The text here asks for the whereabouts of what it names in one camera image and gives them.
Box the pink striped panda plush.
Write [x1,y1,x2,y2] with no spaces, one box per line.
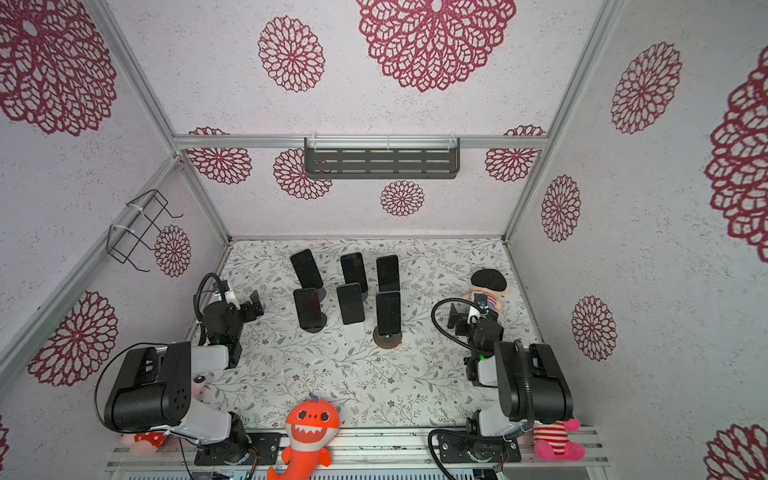
[533,419,586,462]

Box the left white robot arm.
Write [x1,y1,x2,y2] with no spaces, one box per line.
[102,291,264,465]

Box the dark grey wall shelf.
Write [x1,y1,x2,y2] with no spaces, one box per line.
[303,137,461,180]

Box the aluminium front rail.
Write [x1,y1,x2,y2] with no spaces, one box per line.
[104,426,610,479]

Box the black phone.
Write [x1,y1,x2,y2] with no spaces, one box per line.
[293,288,322,322]
[376,255,401,293]
[340,252,368,293]
[290,249,324,289]

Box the black haired doll plush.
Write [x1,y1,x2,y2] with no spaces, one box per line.
[466,268,508,313]

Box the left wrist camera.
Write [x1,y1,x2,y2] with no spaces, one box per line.
[214,280,240,309]

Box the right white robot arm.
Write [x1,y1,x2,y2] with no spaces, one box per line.
[447,305,573,437]

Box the white front middle stand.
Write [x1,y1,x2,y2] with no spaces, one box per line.
[343,322,366,342]

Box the black front left stand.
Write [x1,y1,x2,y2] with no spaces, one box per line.
[299,312,327,333]

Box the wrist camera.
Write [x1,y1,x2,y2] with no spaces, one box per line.
[214,280,240,309]
[467,292,490,324]

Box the black wire wall rack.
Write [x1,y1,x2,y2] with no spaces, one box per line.
[105,189,183,273]

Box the red shark plush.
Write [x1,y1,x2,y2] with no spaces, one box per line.
[267,394,341,480]

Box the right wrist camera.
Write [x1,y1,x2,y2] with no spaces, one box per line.
[467,292,490,324]

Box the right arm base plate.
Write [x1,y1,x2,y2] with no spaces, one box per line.
[435,433,522,464]

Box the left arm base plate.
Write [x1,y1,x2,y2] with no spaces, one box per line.
[194,432,283,466]

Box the red mushroom plush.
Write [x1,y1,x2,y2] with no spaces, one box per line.
[121,432,168,456]

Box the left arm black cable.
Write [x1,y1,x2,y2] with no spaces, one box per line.
[193,272,226,325]

